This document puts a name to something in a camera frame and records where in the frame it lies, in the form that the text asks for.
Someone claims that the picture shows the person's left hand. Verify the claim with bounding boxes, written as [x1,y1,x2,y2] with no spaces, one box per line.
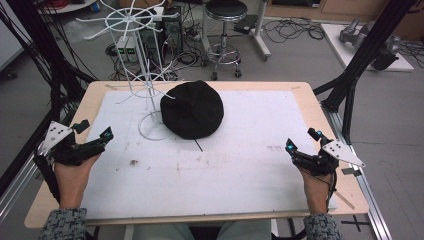
[54,153,102,210]

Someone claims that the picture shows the black round stool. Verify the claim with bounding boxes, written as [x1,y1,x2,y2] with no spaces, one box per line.
[203,0,248,82]

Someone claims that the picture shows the person's right hand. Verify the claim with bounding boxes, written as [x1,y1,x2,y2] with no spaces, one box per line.
[298,165,335,214]

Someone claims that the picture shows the black strap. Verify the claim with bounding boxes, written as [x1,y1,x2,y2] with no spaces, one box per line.
[32,153,62,204]

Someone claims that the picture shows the white table leg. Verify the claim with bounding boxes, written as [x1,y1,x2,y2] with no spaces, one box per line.
[251,0,273,63]

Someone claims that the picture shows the white wire hat rack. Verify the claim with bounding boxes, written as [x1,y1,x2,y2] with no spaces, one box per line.
[75,0,181,142]

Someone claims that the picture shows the white floor board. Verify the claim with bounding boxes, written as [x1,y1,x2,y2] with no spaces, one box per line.
[320,22,415,73]

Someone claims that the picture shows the white power supply box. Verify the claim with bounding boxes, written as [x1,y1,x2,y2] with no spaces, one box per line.
[115,35,139,64]

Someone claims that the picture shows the black frame post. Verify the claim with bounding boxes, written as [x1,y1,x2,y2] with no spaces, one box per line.
[0,0,96,198]
[313,0,418,145]

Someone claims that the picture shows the grey robot device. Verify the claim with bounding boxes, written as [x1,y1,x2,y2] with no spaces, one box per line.
[339,17,403,72]

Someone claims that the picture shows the white foam mat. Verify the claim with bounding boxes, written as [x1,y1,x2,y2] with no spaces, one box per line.
[80,89,338,221]

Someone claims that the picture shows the computer tower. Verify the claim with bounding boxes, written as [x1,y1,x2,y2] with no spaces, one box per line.
[139,6,184,64]

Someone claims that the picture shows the black floor cables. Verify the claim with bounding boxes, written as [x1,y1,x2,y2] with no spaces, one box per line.
[261,17,326,44]

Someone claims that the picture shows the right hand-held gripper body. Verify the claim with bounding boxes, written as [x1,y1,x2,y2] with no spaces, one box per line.
[293,139,366,177]

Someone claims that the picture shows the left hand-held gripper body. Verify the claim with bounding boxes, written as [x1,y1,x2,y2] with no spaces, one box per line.
[36,120,104,167]

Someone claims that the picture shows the black beret hat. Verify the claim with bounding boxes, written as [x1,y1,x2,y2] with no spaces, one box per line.
[159,79,225,141]

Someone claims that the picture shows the person's legs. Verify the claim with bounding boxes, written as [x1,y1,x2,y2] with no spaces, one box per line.
[131,219,273,240]

